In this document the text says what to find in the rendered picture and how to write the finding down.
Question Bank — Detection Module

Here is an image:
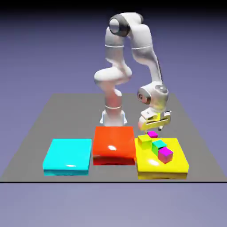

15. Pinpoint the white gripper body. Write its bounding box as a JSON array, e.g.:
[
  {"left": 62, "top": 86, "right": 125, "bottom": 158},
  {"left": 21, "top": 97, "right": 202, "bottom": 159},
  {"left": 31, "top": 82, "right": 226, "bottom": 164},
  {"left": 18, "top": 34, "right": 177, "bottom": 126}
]
[{"left": 138, "top": 113, "right": 172, "bottom": 131}]

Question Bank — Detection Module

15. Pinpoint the small yellow cube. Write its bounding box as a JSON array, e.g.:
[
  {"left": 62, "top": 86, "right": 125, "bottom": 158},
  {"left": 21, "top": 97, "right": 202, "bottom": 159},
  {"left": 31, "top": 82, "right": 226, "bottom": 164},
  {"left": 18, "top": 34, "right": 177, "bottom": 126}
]
[{"left": 137, "top": 134, "right": 153, "bottom": 151}]

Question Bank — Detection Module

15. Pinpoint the small teal cube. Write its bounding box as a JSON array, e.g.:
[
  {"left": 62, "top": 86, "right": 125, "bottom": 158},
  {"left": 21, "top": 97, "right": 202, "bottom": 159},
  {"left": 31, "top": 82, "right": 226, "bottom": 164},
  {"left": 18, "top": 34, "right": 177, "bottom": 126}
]
[{"left": 151, "top": 139, "right": 168, "bottom": 157}]

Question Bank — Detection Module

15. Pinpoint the large yellow box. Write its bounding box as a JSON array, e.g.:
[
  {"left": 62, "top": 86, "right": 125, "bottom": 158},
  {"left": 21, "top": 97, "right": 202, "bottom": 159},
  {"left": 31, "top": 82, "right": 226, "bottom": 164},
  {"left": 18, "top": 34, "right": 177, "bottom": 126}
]
[{"left": 134, "top": 137, "right": 189, "bottom": 180}]

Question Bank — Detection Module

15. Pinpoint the large orange box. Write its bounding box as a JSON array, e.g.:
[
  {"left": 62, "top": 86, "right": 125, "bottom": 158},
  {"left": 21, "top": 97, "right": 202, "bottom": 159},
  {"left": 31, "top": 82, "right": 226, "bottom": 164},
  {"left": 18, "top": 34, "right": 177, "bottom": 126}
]
[{"left": 93, "top": 126, "right": 136, "bottom": 166}]

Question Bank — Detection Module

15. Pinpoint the large cyan box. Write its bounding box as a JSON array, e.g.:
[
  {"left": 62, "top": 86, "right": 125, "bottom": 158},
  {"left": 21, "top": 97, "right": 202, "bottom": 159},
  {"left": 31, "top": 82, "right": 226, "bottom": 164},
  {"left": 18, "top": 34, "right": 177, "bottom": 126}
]
[{"left": 43, "top": 138, "right": 92, "bottom": 176}]

